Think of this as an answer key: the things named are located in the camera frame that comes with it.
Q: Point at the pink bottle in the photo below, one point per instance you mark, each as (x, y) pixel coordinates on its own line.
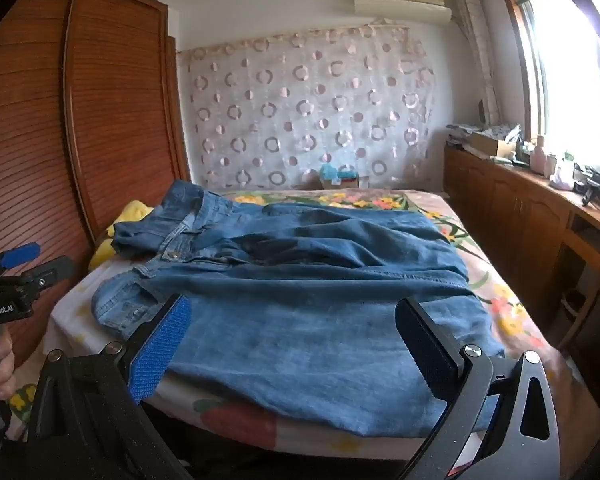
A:
(538, 160)

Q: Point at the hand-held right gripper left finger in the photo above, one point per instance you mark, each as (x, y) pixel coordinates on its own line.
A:
(159, 347)

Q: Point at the small printed cardboard box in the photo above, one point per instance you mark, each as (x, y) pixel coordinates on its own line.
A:
(312, 181)

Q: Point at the open cardboard box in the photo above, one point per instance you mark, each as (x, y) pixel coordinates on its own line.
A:
(490, 146)

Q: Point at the yellow plush toy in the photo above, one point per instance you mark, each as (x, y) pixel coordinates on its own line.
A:
(105, 255)

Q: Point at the window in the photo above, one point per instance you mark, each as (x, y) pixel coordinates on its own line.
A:
(565, 85)

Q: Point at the stack of printed papers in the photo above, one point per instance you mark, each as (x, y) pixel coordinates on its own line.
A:
(460, 135)

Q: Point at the blue denim pants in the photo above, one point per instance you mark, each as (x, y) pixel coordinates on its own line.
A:
(305, 310)

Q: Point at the circle-patterned sheer curtain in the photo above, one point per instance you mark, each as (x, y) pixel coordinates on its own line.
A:
(305, 110)

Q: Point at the floral blanket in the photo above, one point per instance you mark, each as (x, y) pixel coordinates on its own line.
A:
(505, 305)

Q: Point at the wooden cabinet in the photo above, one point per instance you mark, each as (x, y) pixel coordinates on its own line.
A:
(510, 210)

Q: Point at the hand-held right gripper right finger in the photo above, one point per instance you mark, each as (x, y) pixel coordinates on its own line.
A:
(427, 352)

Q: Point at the wooden wardrobe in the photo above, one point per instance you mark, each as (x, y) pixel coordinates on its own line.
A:
(120, 110)

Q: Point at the beige window curtain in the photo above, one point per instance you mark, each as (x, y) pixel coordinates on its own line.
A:
(475, 50)

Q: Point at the green bottle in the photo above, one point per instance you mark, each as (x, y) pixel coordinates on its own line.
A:
(568, 157)

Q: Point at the black camera device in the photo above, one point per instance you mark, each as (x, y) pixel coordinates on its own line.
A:
(592, 185)

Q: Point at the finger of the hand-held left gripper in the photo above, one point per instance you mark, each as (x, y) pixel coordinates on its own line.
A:
(20, 255)
(47, 272)

